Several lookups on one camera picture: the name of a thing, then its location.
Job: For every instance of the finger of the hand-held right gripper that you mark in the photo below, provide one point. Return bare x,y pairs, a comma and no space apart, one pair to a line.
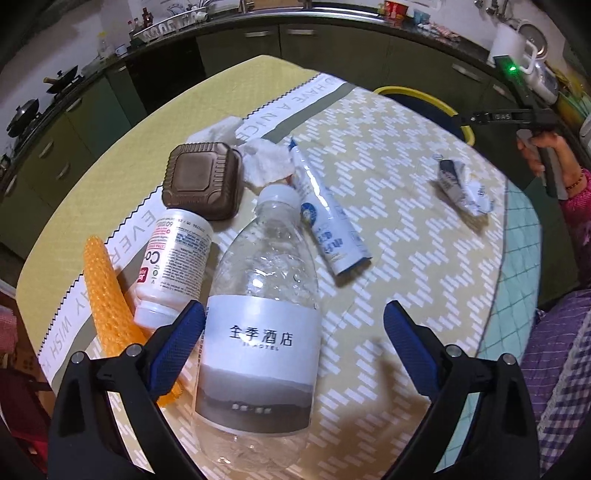
475,119

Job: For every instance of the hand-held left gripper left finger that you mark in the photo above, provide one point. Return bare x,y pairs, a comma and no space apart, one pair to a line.
178,346

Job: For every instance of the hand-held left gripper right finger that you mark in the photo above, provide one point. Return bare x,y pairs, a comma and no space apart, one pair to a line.
411,350

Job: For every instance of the yellow-rimmed trash bin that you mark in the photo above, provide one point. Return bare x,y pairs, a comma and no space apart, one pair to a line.
438,115

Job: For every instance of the white snack wrapper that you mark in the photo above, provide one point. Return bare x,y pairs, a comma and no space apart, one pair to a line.
466,189

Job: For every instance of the clear plastic bottle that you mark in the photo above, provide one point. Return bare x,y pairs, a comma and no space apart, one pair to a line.
258,332

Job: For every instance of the white pill bottle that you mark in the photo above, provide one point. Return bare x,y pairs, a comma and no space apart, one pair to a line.
175,258

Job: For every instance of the orange honeycomb packing sleeve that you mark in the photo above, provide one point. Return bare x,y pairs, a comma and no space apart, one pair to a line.
106,295

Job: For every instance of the white squeeze tube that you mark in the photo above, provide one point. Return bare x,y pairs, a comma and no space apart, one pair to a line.
330,235

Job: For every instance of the brown square container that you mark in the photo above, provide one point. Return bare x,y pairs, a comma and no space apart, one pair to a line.
201,177

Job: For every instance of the white tissue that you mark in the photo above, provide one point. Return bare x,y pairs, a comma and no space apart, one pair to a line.
217,130
268,161

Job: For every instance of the person's right hand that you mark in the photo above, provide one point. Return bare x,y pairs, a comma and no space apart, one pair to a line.
570,161

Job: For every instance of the white electric kettle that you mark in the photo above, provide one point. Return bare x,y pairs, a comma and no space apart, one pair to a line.
540,69

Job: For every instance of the pink rag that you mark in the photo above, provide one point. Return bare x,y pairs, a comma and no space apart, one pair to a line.
448,32

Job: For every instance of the red paper cup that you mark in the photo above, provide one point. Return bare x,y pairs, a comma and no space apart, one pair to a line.
395,9

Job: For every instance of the purple checkered clothing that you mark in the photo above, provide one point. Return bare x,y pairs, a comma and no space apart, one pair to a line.
563,369

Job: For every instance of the black wok with lid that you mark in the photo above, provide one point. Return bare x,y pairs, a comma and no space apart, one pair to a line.
23,117

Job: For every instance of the plastic oil jug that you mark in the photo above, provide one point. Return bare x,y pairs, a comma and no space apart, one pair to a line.
105,47

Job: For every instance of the white dish rack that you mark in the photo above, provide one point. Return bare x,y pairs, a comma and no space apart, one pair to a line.
166,27

